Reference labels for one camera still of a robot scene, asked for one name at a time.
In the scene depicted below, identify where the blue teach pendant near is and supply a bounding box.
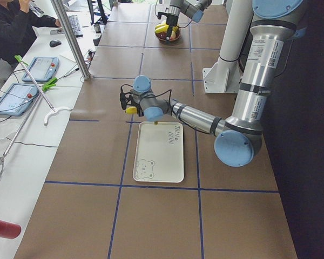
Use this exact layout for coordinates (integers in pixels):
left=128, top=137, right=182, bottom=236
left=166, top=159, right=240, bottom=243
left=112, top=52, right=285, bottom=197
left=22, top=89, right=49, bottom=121
left=0, top=83, right=39, bottom=117

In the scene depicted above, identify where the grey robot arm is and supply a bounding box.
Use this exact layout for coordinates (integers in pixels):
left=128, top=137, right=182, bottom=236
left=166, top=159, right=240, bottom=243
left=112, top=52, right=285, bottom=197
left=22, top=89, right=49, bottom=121
left=120, top=1, right=308, bottom=167
left=166, top=0, right=212, bottom=41

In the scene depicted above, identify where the aluminium frame post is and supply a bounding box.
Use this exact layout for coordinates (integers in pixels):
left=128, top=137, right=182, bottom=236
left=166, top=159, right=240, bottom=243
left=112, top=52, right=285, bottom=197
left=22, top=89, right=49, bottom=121
left=51, top=0, right=91, bottom=80

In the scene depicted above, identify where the person in black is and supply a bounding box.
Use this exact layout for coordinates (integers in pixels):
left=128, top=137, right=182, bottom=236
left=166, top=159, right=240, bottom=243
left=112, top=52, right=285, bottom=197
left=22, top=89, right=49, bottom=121
left=0, top=1, right=61, bottom=66

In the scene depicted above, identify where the black keyboard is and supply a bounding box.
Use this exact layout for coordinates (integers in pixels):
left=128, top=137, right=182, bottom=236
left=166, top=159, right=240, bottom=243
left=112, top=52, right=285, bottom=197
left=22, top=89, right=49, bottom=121
left=67, top=15, right=83, bottom=38

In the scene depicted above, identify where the yellow banana moved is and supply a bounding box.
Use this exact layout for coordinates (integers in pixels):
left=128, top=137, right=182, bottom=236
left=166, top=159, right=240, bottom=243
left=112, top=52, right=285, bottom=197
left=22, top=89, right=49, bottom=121
left=154, top=23, right=168, bottom=34
left=125, top=106, right=138, bottom=114

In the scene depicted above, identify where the long metal reacher grabber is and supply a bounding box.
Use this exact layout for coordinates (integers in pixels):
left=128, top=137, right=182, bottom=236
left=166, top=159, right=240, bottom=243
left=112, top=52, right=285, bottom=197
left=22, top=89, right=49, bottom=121
left=0, top=54, right=73, bottom=183

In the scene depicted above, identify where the white bear serving tray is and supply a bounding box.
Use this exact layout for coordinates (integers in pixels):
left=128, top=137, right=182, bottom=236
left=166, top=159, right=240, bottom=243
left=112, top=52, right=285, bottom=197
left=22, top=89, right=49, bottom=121
left=133, top=121, right=184, bottom=183

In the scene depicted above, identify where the black computer mouse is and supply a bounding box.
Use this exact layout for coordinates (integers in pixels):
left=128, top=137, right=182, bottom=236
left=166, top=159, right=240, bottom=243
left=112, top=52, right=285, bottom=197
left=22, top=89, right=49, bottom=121
left=49, top=40, right=62, bottom=47

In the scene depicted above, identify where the blue teach pendant far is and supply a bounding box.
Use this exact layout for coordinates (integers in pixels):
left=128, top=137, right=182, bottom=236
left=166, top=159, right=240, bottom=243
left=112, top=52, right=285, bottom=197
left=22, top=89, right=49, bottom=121
left=28, top=56, right=59, bottom=83

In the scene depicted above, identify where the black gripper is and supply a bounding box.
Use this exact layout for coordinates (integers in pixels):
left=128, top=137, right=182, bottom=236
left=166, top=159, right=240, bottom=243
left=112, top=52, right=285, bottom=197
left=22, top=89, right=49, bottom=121
left=166, top=15, right=178, bottom=42

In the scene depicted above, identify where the red cylinder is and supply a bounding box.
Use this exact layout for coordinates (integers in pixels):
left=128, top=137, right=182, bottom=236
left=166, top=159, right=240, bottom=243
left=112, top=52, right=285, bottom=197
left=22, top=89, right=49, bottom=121
left=0, top=220, right=21, bottom=239

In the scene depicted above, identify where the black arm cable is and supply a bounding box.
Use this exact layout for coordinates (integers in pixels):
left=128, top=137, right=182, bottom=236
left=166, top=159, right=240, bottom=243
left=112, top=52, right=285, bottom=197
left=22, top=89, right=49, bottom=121
left=154, top=0, right=193, bottom=29
left=120, top=84, right=219, bottom=135

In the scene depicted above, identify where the brown wicker basket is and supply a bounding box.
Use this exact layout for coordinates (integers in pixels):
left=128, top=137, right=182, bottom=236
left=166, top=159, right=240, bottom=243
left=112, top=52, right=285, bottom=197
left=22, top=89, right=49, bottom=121
left=154, top=23, right=181, bottom=43

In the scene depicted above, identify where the blue teach pendant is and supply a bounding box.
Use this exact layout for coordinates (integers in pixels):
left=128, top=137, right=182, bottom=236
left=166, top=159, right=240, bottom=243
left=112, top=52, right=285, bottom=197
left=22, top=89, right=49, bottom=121
left=28, top=56, right=59, bottom=83
left=0, top=83, right=39, bottom=117

